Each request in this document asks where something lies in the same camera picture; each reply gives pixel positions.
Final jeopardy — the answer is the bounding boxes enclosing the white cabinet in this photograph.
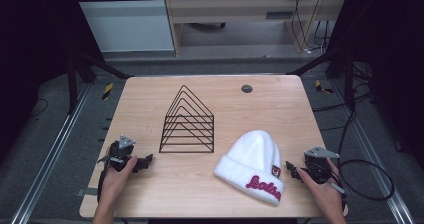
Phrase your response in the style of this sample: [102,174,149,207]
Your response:
[69,0,176,54]

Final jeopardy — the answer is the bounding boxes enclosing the black looped cable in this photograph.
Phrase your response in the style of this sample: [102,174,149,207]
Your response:
[337,108,396,202]

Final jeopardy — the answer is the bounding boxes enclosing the thin black floor cable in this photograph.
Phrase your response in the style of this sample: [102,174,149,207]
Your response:
[30,98,50,119]

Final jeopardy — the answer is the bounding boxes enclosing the aluminium floor rail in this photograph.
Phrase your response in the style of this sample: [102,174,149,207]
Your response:
[331,79,416,224]
[9,83,92,224]

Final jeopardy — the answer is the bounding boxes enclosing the person's left hand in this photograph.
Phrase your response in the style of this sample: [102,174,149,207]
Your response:
[99,155,139,206]

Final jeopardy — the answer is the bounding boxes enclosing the light wooden desk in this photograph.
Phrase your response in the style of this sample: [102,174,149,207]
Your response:
[161,0,352,57]

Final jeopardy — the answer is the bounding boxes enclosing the black metal stand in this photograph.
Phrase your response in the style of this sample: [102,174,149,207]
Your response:
[286,45,356,111]
[65,48,132,116]

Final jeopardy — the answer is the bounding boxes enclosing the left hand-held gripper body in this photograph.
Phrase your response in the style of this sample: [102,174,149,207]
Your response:
[97,134,138,173]

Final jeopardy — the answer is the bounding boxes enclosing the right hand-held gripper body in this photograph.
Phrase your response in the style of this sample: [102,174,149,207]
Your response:
[303,145,341,186]

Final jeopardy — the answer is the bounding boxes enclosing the yellow black tape strip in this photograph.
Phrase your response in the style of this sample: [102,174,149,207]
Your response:
[101,82,115,101]
[314,79,334,95]

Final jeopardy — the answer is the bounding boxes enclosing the person's right hand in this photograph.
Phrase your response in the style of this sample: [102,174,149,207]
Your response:
[295,157,346,215]

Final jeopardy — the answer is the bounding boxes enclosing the hanging desk cables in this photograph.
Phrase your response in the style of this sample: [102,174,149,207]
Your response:
[290,0,333,56]

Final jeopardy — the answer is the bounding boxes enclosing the white knitted beanie hat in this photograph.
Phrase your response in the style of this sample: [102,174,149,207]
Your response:
[213,129,286,207]

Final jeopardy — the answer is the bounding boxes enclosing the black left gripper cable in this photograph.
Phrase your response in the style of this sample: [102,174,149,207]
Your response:
[96,163,111,204]

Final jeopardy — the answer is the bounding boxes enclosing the black wire rack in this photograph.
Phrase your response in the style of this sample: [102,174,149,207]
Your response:
[158,84,215,154]

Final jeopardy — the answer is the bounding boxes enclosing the grey metal table bracket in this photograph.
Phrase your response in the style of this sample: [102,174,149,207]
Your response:
[75,187,98,198]

